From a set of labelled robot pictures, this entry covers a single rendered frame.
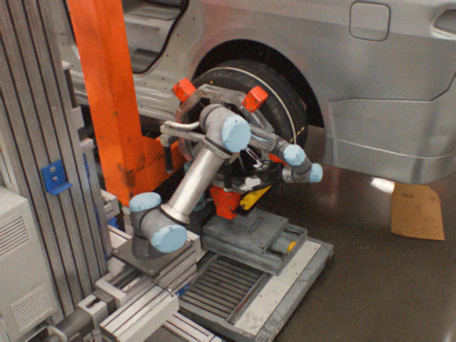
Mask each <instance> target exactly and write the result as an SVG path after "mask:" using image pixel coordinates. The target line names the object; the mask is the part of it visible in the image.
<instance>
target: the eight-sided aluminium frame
mask: <svg viewBox="0 0 456 342"><path fill-rule="evenodd" d="M245 97H246V93H245V92H241V91H235V90H229V89H225V88H219V87H215V85H210V84H204V85H201V87H200V88H198V89H197V90H196V91H195V92H194V93H192V95H191V96H190V97H189V98H188V99H187V100H186V101H185V102H184V103H183V104H182V105H181V106H180V107H179V108H177V110H176V111H175V118H176V123H179V124H185V125H189V114H188V111H189V110H190V109H191V108H192V107H194V106H195V104H196V103H197V102H198V101H199V100H201V99H202V98H213V99H215V100H219V101H221V100H222V101H225V102H228V103H233V104H235V105H236V107H237V108H238V109H239V110H240V111H241V112H242V113H243V115H244V116H245V118H246V119H247V120H248V121H249V122H250V123H251V125H253V126H255V127H258V128H260V129H262V130H264V131H266V132H268V133H270V134H274V135H275V130H274V129H273V127H272V126H271V125H269V122H268V121H267V120H266V119H265V118H264V116H263V114H261V113H260V111H259V110H258V109H257V110H256V111H255V112H253V113H251V112H250V111H249V110H248V109H247V108H246V107H245V106H244V105H243V104H242V102H243V100H244V99H245ZM178 149H179V151H180V152H181V155H184V156H185V158H186V159H187V161H191V160H195V157H194V153H193V150H194V147H193V145H191V141H190V140H187V139H185V138H180V139H179V140H178ZM268 159H269V153H268V152H266V151H264V150H261V160H268ZM250 179H252V180H254V179H259V178H258V177H257V174H255V175H254V176H251V177H250ZM259 180H260V179H259ZM260 182H261V180H260ZM210 183H211V185H214V186H217V187H220V188H224V186H225V182H224V175H223V174H219V173H217V172H216V174H215V175H214V178H213V179H212V180H211V181H210V182H209V185H210ZM231 185H233V191H235V192H237V193H241V195H243V193H245V192H247V190H240V188H242V187H246V181H243V180H239V179H236V178H231Z"/></svg>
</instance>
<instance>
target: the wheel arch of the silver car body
mask: <svg viewBox="0 0 456 342"><path fill-rule="evenodd" d="M267 46H269V47H271V67H272V69H274V70H276V71H277V73H279V74H281V75H283V76H284V78H285V79H286V80H287V81H288V82H289V83H290V84H291V85H292V86H293V88H294V90H295V91H296V92H297V95H299V98H301V100H302V101H303V102H304V103H305V104H306V116H307V124H309V126H315V127H319V128H324V131H325V149H324V157H323V160H322V163H324V159H325V156H326V124H325V121H324V114H323V112H322V107H321V104H320V101H319V100H318V98H317V96H316V93H315V92H314V89H313V87H312V85H311V84H310V82H309V80H307V78H306V76H305V75H304V74H303V72H302V71H301V69H300V68H299V67H298V66H297V65H296V64H295V63H294V62H293V61H292V60H291V59H290V58H289V57H287V56H286V55H285V54H284V53H282V52H281V51H280V50H278V49H277V48H275V47H273V46H272V45H269V44H267V43H264V41H260V40H257V39H252V38H246V37H236V38H230V39H226V40H223V41H219V42H218V43H217V44H216V45H213V46H212V47H210V48H209V49H208V50H207V52H206V53H205V54H203V55H202V56H201V58H200V59H199V61H198V62H197V64H196V66H195V69H194V70H193V72H192V74H191V78H190V82H192V81H194V80H195V79H197V77H199V76H200V75H202V74H204V73H206V72H207V71H209V70H210V69H212V68H213V67H215V66H216V65H218V64H220V63H222V62H225V61H228V60H233V59H234V58H248V59H249V60H255V61H257V58H258V56H259V54H260V53H261V52H262V53H263V54H262V56H260V58H259V61H258V62H262V63H264V64H267Z"/></svg>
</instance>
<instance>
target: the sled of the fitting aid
mask: <svg viewBox="0 0 456 342"><path fill-rule="evenodd" d="M306 240H307V229H305V228H302V227H298V226H295V225H291V224H288V226H287V227H286V228H285V229H284V230H283V232H282V233H281V234H280V235H279V236H278V237H277V238H276V240H275V241H274V242H273V244H272V245H271V246H270V247H268V249H267V250H266V251H265V253H264V254H260V253H258V252H256V251H254V250H250V249H247V248H245V247H242V246H238V245H236V244H233V242H228V241H226V240H223V239H220V238H218V237H214V236H211V235H208V234H205V235H204V236H203V237H201V241H202V248H205V249H208V250H211V251H213V252H215V253H217V254H220V255H222V256H225V257H228V258H230V259H234V260H237V261H238V262H240V263H243V264H246V265H249V266H252V267H255V268H257V269H260V270H261V271H264V272H267V273H270V274H272V275H275V276H279V275H280V274H281V273H282V272H283V270H284V268H285V267H286V266H287V264H288V263H289V262H291V260H292V258H293V257H294V255H295V254H296V253H297V252H298V250H299V249H300V248H301V247H302V245H304V243H305V241H306Z"/></svg>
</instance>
